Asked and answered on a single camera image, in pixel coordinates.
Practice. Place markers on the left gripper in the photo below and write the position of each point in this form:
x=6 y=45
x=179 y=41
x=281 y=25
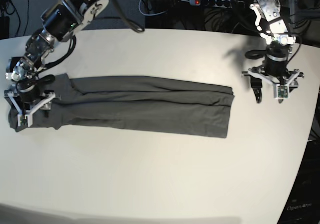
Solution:
x=273 y=71

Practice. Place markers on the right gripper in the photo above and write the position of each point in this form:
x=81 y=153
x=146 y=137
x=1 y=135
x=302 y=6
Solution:
x=24 y=96

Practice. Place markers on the dark grey T-shirt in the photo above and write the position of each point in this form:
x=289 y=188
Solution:
x=139 y=103

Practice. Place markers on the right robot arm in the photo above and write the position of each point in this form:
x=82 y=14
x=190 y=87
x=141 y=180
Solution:
x=60 y=24

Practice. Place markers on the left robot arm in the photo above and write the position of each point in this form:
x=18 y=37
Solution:
x=274 y=30

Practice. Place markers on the black OpenArm base box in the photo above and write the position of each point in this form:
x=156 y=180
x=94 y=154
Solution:
x=303 y=204

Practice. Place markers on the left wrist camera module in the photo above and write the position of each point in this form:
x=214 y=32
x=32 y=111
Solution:
x=281 y=93

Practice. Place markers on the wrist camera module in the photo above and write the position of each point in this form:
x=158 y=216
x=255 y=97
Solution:
x=281 y=93
x=25 y=120

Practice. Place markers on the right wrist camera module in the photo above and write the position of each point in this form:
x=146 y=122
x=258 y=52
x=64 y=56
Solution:
x=25 y=120

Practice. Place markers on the aluminium frame profile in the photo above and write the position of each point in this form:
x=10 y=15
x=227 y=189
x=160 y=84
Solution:
x=302 y=13

